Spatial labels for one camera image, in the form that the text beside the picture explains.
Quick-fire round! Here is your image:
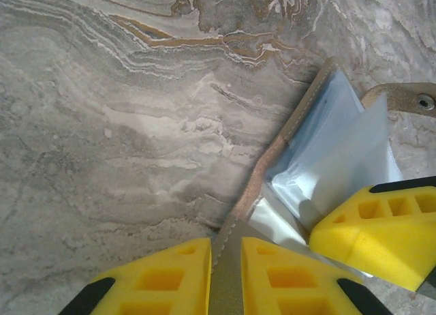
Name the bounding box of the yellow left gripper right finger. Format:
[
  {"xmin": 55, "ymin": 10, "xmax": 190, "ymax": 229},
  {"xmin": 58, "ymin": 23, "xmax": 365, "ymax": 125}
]
[{"xmin": 240, "ymin": 237, "xmax": 393, "ymax": 315}]

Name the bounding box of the taupe leather card holder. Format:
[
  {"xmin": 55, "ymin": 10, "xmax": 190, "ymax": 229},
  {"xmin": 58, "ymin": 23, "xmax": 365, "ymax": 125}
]
[{"xmin": 210, "ymin": 57, "xmax": 436, "ymax": 315}]

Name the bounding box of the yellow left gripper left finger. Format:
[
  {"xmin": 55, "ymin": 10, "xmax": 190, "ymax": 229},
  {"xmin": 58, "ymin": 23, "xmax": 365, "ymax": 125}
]
[{"xmin": 57, "ymin": 237, "xmax": 213, "ymax": 315}]

